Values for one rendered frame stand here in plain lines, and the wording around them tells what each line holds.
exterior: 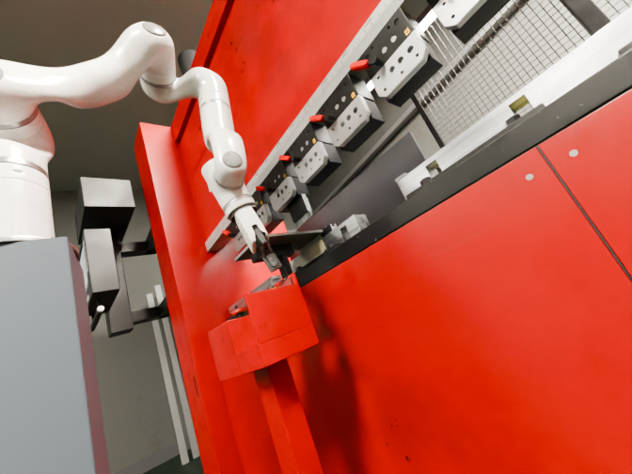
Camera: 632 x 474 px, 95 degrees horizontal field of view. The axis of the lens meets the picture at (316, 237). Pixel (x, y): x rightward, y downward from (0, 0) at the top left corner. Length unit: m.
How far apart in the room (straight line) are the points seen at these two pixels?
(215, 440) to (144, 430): 2.52
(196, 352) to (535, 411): 1.42
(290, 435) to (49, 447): 0.40
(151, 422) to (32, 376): 3.59
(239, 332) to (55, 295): 0.34
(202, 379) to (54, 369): 1.13
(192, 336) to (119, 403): 2.55
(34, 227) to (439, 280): 0.79
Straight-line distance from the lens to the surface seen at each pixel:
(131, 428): 4.19
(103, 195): 2.11
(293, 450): 0.74
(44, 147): 0.97
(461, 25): 0.85
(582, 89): 0.60
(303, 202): 1.11
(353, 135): 0.94
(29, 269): 0.67
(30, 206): 0.78
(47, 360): 0.63
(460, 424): 0.75
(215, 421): 1.71
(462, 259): 0.62
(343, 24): 1.07
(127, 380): 4.19
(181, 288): 1.75
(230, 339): 0.71
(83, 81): 0.97
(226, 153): 0.75
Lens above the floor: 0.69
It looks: 17 degrees up
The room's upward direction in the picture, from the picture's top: 22 degrees counter-clockwise
